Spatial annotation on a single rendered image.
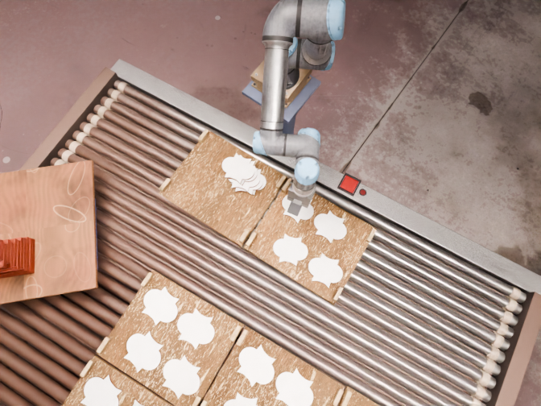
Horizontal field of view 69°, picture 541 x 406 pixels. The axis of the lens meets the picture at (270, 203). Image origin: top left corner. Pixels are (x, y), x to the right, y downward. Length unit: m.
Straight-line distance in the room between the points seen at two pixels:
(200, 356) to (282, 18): 1.16
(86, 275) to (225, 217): 0.55
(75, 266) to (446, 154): 2.38
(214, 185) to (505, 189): 2.07
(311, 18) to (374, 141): 1.71
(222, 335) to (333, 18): 1.13
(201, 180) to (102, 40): 2.02
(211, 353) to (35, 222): 0.81
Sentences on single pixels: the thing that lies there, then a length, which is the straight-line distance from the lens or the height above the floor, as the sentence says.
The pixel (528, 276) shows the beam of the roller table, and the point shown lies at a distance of 1.88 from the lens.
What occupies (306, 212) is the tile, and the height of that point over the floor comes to 0.95.
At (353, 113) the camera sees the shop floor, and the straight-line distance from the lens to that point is 2.95.
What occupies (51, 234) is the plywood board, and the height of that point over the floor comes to 1.04.
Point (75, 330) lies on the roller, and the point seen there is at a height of 0.92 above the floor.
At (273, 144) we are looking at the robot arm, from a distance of 1.29.
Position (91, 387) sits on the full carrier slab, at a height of 0.95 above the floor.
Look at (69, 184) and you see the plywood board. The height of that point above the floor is 1.04.
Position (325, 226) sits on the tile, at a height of 0.95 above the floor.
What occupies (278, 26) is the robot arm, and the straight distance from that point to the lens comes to 1.28.
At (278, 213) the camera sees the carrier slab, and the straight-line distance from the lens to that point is 1.60.
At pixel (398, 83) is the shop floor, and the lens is 3.17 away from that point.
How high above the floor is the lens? 2.47
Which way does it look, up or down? 72 degrees down
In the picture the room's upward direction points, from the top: 2 degrees clockwise
